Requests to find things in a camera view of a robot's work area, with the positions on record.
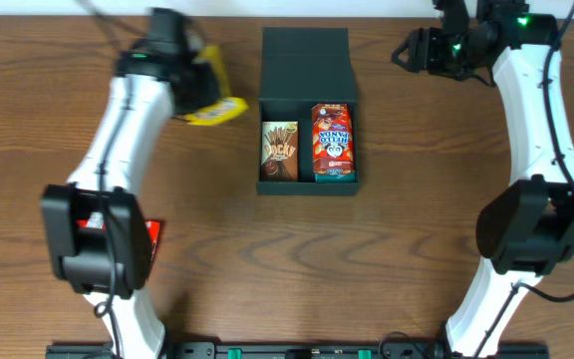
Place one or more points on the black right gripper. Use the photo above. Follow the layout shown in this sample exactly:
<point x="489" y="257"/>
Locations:
<point x="428" y="51"/>

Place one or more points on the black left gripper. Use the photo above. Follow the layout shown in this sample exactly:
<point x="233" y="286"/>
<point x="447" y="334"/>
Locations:
<point x="199" y="87"/>

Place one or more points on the yellow Hacks candy bag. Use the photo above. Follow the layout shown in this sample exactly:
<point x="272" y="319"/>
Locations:
<point x="221" y="106"/>

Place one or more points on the brown Pocky box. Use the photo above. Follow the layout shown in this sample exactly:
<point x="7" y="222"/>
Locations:
<point x="279" y="151"/>

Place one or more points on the black gift box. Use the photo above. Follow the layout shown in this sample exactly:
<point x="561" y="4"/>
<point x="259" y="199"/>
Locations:
<point x="301" y="68"/>

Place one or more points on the red Hello Panda box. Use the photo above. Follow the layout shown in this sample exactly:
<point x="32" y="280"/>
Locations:
<point x="332" y="136"/>

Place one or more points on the teal Chunkies cookie box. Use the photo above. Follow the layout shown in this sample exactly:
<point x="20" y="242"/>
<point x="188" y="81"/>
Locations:
<point x="335" y="176"/>

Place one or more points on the red candy bag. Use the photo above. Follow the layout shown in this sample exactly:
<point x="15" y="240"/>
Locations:
<point x="154" y="228"/>

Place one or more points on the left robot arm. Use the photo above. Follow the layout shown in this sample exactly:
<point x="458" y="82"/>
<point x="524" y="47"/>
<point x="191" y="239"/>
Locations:
<point x="95" y="229"/>

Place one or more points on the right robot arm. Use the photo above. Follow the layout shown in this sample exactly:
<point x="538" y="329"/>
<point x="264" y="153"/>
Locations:
<point x="525" y="232"/>

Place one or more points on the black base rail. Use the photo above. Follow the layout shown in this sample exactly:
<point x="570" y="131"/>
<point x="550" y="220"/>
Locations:
<point x="395" y="350"/>

